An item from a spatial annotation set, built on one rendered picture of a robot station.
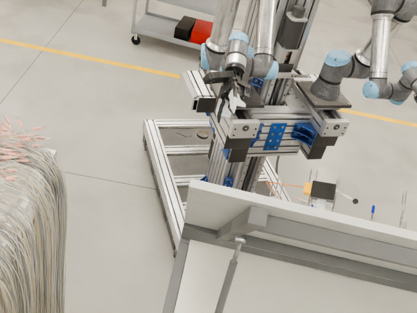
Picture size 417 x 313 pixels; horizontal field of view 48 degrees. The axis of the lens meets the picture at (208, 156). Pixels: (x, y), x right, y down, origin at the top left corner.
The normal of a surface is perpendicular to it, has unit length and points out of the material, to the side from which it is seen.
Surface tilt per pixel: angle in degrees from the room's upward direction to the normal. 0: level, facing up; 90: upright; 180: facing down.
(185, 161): 0
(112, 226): 0
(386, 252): 39
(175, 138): 0
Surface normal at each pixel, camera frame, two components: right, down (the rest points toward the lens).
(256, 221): 0.06, -0.22
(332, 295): 0.18, -0.77
